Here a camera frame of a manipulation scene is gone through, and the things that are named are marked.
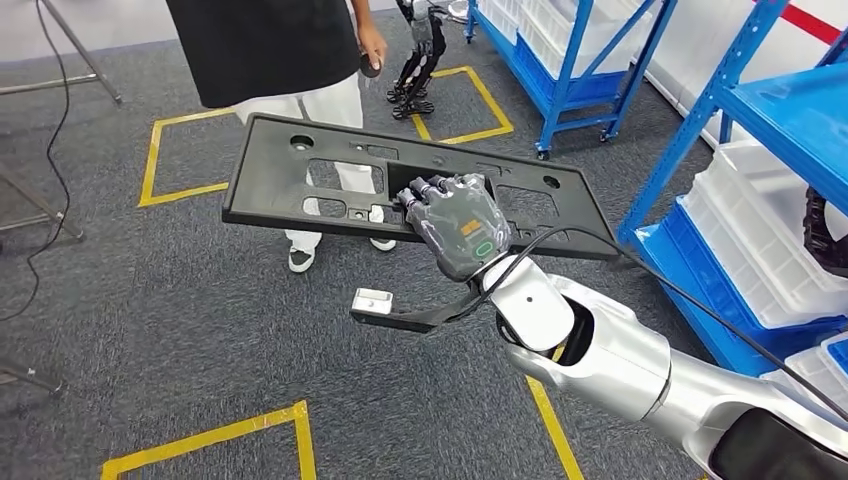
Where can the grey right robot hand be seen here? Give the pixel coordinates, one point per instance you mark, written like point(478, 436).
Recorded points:
point(464, 225)

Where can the person's left hand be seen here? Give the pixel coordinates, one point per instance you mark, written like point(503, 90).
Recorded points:
point(372, 45)

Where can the black hand controller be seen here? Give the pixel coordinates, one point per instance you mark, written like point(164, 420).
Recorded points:
point(370, 71)

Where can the black plastic plate frame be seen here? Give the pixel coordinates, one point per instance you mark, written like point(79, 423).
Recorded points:
point(278, 166)

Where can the person's left forearm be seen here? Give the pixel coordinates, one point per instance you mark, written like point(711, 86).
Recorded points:
point(361, 13)

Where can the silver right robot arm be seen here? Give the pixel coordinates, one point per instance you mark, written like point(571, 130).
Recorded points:
point(616, 358)

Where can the blue wheeled shelf cart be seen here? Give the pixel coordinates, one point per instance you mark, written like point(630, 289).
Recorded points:
point(563, 86)

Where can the blue steel shelf rack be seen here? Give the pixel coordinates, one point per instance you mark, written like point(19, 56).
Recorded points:
point(795, 112)

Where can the black part in crate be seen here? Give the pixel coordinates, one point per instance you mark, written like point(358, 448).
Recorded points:
point(825, 245)

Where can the standing black humanoid robot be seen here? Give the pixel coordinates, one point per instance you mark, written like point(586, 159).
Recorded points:
point(420, 60)

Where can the white round floor base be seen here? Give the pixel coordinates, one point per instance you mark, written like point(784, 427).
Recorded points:
point(458, 8)

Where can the person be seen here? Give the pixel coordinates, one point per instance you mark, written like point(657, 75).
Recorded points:
point(265, 46)

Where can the small white cart crate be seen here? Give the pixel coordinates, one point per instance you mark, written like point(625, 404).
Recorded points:
point(497, 16)

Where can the yellow floor tape marking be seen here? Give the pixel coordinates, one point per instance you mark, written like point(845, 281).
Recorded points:
point(303, 437)
point(553, 424)
point(151, 166)
point(491, 99)

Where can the blue cart crate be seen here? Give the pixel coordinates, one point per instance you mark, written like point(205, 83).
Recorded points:
point(530, 66)

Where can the large white cart crate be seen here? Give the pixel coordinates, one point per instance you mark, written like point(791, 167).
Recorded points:
point(536, 26)

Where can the red barrier belt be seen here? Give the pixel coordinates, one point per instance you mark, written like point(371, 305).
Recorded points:
point(808, 23)

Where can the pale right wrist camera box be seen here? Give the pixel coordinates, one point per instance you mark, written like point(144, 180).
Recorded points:
point(371, 301)

